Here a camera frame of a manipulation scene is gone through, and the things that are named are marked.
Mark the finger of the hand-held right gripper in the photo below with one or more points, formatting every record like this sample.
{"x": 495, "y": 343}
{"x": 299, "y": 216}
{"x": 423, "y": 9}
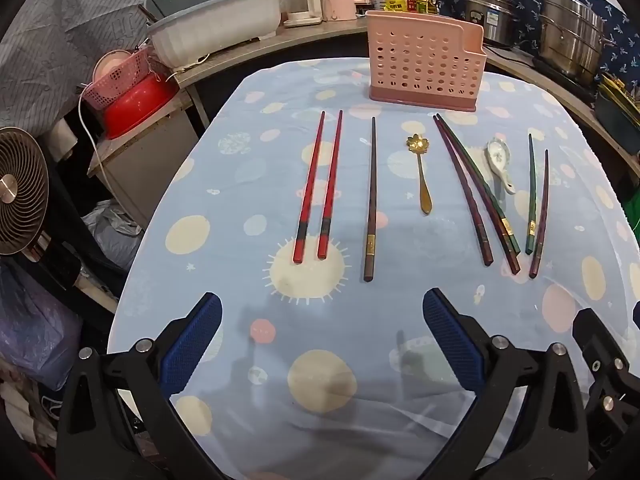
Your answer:
{"x": 600, "y": 340}

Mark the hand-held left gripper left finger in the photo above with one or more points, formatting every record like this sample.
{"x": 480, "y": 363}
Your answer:
{"x": 192, "y": 345}

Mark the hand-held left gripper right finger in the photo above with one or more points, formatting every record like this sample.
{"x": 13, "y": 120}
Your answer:
{"x": 452, "y": 340}

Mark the brown chopstick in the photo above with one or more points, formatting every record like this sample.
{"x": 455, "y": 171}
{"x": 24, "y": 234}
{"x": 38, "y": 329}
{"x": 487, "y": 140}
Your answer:
{"x": 371, "y": 200}

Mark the green chopstick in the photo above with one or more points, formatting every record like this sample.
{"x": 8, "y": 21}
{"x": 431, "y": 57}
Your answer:
{"x": 531, "y": 190}
{"x": 475, "y": 170}

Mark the pink perforated utensil holder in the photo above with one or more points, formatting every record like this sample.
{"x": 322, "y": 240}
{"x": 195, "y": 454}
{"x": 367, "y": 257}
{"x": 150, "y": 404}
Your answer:
{"x": 425, "y": 60}

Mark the blue dotted tablecloth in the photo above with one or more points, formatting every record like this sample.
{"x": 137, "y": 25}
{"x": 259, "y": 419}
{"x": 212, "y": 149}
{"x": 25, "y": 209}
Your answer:
{"x": 350, "y": 330}

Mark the maroon chopstick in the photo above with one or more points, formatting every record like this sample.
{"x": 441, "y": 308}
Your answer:
{"x": 506, "y": 250}

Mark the purple chopstick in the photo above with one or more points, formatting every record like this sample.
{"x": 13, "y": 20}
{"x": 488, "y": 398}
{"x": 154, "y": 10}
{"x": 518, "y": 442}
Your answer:
{"x": 541, "y": 220}
{"x": 465, "y": 195}

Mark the grey plastic bag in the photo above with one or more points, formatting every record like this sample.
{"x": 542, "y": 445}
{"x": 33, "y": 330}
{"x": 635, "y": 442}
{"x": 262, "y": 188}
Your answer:
{"x": 112, "y": 232}

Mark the gold flower spoon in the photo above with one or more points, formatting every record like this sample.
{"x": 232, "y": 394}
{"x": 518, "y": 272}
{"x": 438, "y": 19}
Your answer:
{"x": 424, "y": 195}

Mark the blue plastic bag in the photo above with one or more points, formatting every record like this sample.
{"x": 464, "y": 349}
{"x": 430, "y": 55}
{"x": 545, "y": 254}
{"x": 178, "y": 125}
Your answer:
{"x": 35, "y": 325}

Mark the white ceramic spoon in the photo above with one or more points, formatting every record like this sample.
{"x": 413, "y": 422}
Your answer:
{"x": 500, "y": 157}

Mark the wooden side table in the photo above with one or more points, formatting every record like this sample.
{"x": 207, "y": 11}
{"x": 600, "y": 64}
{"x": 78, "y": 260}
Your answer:
{"x": 150, "y": 160}

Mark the red and black chopstick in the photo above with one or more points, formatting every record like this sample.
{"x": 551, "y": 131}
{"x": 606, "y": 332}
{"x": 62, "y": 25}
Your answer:
{"x": 310, "y": 185}
{"x": 331, "y": 185}

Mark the round desk fan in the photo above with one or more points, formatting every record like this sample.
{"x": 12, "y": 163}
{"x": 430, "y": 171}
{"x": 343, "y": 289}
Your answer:
{"x": 20, "y": 190}

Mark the wooden counter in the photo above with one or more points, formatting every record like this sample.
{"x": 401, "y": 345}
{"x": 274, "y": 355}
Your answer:
{"x": 565, "y": 110}

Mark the stack of yellow green bowls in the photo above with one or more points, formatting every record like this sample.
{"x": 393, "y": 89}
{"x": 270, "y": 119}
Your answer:
{"x": 620, "y": 105}

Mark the red plastic basin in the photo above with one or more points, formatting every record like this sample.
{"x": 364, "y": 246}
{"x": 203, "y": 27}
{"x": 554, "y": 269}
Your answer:
{"x": 137, "y": 110}

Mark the black induction cooker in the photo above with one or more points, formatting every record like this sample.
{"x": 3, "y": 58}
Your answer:
{"x": 560, "y": 72}

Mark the pink plastic basket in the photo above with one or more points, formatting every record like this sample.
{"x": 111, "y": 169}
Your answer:
{"x": 122, "y": 82}

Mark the steel steamer pot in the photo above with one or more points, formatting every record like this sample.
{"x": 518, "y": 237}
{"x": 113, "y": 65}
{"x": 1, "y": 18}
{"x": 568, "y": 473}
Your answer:
{"x": 572, "y": 35}

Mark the white dish box teal lid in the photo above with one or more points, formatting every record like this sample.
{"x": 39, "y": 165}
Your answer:
{"x": 215, "y": 32}

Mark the steel rice cooker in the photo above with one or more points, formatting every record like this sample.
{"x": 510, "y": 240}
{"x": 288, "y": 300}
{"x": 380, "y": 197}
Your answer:
{"x": 492, "y": 17}

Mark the grey striped curtain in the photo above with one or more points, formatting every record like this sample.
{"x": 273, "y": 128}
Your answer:
{"x": 55, "y": 45}

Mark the white glass kettle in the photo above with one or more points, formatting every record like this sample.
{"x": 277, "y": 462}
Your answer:
{"x": 302, "y": 2}

